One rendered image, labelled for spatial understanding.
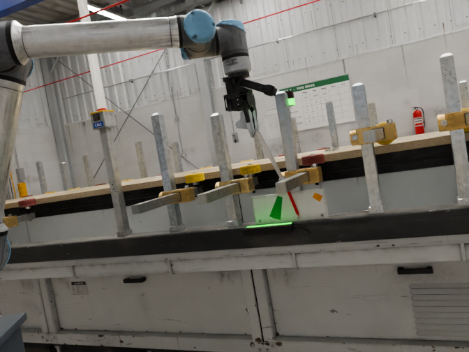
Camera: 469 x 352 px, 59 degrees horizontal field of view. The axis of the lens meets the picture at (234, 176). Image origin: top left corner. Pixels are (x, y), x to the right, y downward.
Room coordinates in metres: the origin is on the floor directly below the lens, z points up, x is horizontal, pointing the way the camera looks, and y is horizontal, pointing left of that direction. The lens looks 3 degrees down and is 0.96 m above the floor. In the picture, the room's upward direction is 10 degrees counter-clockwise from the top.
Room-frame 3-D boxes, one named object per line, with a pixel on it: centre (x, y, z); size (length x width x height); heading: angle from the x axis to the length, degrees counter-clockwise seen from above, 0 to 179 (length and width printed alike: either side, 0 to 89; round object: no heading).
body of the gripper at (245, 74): (1.39, -0.06, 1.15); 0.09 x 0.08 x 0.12; 65
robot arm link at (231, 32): (1.39, -0.07, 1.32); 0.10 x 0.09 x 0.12; 99
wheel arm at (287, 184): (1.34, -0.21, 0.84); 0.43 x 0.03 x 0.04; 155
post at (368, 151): (1.31, -0.43, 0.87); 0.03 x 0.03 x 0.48; 65
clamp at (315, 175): (1.41, -0.22, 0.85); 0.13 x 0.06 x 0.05; 65
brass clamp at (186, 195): (1.62, 0.23, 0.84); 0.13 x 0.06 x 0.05; 65
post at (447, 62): (1.21, -0.65, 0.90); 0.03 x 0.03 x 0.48; 65
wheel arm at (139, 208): (1.55, 0.24, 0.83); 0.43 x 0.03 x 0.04; 155
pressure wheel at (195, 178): (1.73, 0.16, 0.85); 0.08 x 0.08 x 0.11
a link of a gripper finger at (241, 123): (1.38, -0.06, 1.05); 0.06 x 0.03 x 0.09; 65
